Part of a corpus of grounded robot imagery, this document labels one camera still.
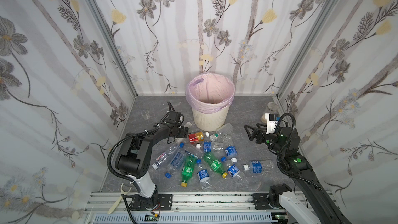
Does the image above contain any clear bottle white cap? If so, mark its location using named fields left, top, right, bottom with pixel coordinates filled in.
left=152, top=143, right=180, bottom=170

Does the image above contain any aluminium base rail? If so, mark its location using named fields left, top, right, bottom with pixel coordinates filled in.
left=82, top=192, right=301, bottom=224

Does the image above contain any pink plastic bin liner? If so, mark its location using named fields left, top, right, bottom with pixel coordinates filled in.
left=185, top=73, right=236, bottom=114

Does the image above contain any red yellow juice bottle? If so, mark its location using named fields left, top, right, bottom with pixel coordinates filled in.
left=188, top=132, right=209, bottom=145

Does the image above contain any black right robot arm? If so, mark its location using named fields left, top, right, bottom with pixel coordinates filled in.
left=250, top=123, right=350, bottom=224

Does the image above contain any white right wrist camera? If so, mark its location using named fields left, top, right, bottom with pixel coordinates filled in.
left=264, top=113, right=279, bottom=134

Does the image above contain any small clear glass cup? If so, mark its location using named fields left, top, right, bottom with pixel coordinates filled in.
left=141, top=110, right=150, bottom=120

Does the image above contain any clear square white-cap bottle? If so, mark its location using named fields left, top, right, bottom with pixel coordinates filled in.
left=184, top=121, right=192, bottom=129

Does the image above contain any clear bottle blue label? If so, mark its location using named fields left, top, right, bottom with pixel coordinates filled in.
left=196, top=141, right=224, bottom=153
left=167, top=148, right=187, bottom=173

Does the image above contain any clear rectangular plastic bottle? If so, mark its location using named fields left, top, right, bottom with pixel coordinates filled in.
left=209, top=123, right=234, bottom=142

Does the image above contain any clear jar with beige powder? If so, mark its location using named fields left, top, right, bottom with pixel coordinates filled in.
left=261, top=102, right=278, bottom=124

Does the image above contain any pepsi label clear bottle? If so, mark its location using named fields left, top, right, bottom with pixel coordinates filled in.
left=221, top=157, right=247, bottom=185

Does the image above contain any green soda bottle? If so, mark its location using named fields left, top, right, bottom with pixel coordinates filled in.
left=180, top=156, right=197, bottom=188
left=203, top=152, right=228, bottom=178

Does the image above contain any cream ribbed waste bin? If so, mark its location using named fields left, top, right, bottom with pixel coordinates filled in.
left=192, top=103, right=231, bottom=132

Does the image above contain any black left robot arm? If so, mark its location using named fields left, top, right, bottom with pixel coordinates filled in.
left=106, top=110, right=188, bottom=209

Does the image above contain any clear bottle blue cap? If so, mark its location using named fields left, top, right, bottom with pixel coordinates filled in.
left=179, top=143, right=204, bottom=159

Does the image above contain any blue label water bottle front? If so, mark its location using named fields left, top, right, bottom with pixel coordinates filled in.
left=196, top=159, right=211, bottom=189

